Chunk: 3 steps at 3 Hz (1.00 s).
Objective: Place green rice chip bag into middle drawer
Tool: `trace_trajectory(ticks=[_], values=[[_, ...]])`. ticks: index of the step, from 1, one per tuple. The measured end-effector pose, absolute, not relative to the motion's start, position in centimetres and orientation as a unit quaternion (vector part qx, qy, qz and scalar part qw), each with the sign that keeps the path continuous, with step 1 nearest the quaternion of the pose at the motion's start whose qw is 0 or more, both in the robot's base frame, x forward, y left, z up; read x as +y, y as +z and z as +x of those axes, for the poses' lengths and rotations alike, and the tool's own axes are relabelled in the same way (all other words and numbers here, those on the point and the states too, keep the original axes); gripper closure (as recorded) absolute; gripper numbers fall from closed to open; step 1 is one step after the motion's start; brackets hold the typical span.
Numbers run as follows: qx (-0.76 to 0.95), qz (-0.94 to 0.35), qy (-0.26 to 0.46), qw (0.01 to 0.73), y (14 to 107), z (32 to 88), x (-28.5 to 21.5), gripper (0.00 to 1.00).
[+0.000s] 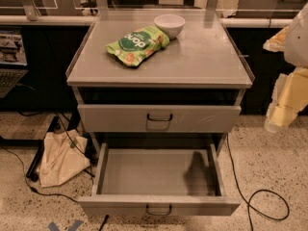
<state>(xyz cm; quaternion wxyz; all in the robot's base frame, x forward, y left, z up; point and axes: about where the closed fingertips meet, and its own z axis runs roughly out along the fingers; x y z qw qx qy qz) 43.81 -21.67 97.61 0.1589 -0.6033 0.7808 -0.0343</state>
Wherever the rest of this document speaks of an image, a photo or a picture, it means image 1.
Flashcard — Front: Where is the black drawer handle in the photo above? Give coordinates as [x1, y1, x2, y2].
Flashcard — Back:
[145, 205, 172, 217]
[146, 114, 173, 122]

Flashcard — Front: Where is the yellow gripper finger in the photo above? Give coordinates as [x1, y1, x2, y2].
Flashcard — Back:
[263, 27, 289, 52]

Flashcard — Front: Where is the laptop computer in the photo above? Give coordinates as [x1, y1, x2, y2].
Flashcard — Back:
[0, 26, 28, 98]

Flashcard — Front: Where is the beige cloth tote bag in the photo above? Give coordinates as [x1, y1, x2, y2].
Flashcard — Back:
[38, 130, 90, 188]

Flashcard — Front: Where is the closed upper grey drawer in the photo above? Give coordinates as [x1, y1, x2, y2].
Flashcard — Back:
[78, 104, 241, 133]

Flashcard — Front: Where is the open lower grey drawer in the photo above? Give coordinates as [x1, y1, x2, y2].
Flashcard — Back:
[79, 143, 240, 216]

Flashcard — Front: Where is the black upper drawer handle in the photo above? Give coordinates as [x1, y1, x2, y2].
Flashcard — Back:
[146, 114, 173, 122]

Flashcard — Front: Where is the black floor cable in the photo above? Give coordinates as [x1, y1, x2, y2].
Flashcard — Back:
[225, 134, 291, 231]
[0, 111, 96, 204]

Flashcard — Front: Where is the black floor cable left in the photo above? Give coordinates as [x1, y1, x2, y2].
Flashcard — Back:
[0, 111, 96, 204]

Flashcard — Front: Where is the grey drawer cabinet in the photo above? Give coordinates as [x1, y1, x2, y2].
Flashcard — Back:
[65, 9, 256, 218]

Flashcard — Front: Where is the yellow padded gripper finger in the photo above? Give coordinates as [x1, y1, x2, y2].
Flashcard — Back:
[264, 67, 308, 133]

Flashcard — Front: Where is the white horizontal rail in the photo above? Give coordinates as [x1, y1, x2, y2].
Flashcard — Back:
[0, 15, 292, 28]

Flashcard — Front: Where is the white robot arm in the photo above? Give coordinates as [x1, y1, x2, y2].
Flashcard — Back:
[263, 4, 308, 133]

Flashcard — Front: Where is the green rice chip bag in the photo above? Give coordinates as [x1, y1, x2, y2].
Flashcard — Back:
[105, 26, 169, 67]

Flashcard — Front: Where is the black floor cable right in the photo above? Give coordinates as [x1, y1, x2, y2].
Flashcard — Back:
[225, 134, 291, 231]

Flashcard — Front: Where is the black lower drawer handle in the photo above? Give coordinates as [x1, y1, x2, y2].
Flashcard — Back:
[145, 205, 172, 217]

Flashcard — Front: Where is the white ceramic bowl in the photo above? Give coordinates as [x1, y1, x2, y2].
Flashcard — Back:
[154, 14, 186, 39]

